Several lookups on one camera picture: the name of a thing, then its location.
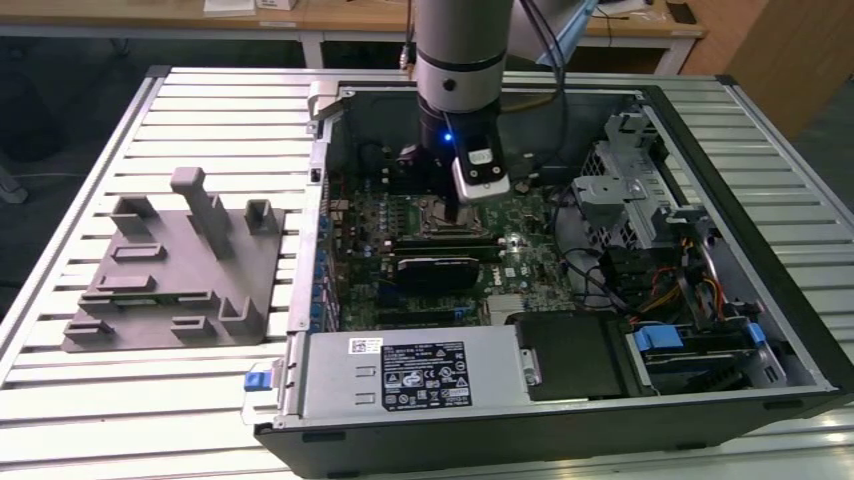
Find wooden cabinet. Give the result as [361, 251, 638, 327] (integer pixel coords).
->
[679, 0, 854, 136]

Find black plastic shroud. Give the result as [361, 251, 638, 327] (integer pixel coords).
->
[506, 309, 635, 404]

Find black graphics card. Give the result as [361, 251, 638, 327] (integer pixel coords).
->
[392, 254, 482, 292]

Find black expansion slot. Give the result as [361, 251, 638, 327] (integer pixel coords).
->
[376, 310, 455, 325]

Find coloured power wires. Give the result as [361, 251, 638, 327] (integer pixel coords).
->
[639, 237, 728, 321]

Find wooden desk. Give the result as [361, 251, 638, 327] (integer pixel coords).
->
[0, 0, 708, 76]

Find green motherboard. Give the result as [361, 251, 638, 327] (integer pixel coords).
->
[325, 172, 582, 331]

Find hard disk in blue carrier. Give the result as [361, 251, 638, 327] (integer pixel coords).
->
[630, 322, 768, 396]

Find grey plastic bracket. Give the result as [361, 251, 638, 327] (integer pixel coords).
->
[656, 207, 719, 251]

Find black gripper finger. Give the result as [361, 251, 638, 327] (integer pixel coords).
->
[450, 191, 474, 233]

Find green RAM stick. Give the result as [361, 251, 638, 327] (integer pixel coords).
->
[392, 238, 500, 262]

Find grey chair leg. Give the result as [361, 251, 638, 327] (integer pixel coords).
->
[0, 164, 28, 204]

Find silver power supply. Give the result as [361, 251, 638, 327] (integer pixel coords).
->
[292, 327, 535, 419]

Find black data cable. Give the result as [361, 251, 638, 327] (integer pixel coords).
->
[562, 247, 642, 316]

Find grey parts rack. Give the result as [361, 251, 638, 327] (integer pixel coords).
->
[60, 167, 288, 354]

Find grey case handle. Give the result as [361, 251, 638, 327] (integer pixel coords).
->
[307, 79, 345, 121]

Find black open PC case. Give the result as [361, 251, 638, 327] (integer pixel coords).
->
[252, 74, 854, 476]

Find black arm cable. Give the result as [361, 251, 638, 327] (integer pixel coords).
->
[399, 0, 420, 70]
[519, 0, 570, 166]

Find metal socket cover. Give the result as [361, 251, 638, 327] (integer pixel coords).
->
[416, 196, 486, 237]

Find small silver heatsink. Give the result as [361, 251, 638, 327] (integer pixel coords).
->
[490, 294, 526, 326]

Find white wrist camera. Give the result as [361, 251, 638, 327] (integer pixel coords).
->
[451, 145, 514, 204]

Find CPU socket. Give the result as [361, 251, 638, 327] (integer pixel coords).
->
[414, 195, 487, 239]

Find metal disk bay cage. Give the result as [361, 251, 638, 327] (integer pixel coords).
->
[570, 112, 675, 251]

